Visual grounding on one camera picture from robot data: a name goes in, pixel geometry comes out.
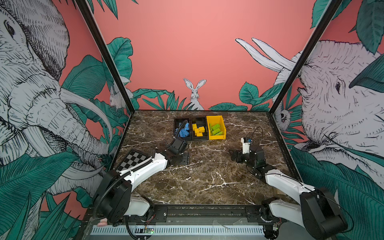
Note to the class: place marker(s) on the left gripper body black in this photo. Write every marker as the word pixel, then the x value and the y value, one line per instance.
pixel 183 158

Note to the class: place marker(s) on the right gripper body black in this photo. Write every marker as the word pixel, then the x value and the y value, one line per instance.
pixel 249 162

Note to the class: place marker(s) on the large blue lego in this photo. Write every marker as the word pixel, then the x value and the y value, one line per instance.
pixel 184 133

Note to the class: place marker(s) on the large green lego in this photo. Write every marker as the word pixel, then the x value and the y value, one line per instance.
pixel 216 126

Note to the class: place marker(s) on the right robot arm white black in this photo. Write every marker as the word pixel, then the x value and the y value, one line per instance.
pixel 315 209

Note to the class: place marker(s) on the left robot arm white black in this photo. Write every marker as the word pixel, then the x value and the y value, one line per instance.
pixel 113 199

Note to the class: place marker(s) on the left black bin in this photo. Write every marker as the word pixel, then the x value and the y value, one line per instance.
pixel 177 127

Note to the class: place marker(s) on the black bin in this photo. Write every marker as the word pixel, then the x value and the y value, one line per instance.
pixel 201 122
pixel 177 127

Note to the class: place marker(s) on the middle black bin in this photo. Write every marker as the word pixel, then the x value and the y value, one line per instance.
pixel 201 122

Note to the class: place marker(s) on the yellow bin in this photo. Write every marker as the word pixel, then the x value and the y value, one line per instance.
pixel 216 120

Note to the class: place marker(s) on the checkerboard calibration plate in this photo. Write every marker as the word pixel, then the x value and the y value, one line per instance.
pixel 133 158

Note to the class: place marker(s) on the pink hourglass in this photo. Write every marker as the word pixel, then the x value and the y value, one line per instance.
pixel 103 223

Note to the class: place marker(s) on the black front rail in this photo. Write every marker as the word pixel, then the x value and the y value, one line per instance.
pixel 210 213

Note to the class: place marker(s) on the white slotted cable duct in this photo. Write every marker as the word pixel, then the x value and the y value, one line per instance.
pixel 172 230

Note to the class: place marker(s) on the right black frame post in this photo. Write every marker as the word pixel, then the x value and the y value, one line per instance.
pixel 324 21

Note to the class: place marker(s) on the black frame post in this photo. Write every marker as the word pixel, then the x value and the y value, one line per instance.
pixel 324 21
pixel 98 38

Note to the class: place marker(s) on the left black frame post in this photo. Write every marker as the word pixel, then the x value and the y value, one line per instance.
pixel 98 38

